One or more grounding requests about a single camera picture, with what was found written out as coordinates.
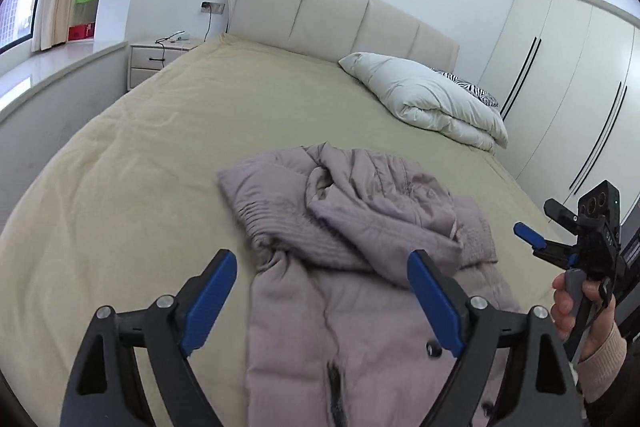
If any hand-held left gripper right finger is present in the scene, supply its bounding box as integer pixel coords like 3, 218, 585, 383
406, 249, 583, 427

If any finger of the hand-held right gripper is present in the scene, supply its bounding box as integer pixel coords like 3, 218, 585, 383
544, 198, 582, 234
514, 221, 576, 269

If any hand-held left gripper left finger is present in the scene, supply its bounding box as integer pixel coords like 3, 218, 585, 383
60, 248, 238, 427

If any mauve hooded puffer coat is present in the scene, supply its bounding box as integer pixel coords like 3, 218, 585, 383
217, 143, 531, 427

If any person's right forearm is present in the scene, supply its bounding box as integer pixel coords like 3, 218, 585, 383
575, 307, 640, 427

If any person's right hand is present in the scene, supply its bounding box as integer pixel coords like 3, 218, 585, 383
551, 278, 618, 360

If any white wardrobe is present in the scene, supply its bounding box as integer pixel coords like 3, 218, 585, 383
480, 0, 640, 228

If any zebra print pillow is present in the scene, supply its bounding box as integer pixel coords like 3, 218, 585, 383
432, 68, 500, 108

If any bed with tan sheet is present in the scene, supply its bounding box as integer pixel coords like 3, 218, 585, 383
0, 32, 576, 427

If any white folded duvet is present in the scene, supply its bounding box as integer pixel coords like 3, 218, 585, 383
339, 52, 510, 152

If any white nightstand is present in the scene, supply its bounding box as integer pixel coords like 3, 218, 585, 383
129, 38, 203, 92

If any white window ledge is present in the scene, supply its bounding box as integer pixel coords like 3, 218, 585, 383
0, 42, 132, 122

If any beige padded headboard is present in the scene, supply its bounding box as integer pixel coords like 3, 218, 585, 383
226, 0, 461, 72

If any window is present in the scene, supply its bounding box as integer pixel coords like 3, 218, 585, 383
0, 0, 48, 52

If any black cable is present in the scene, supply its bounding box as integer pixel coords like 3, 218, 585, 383
155, 11, 215, 58

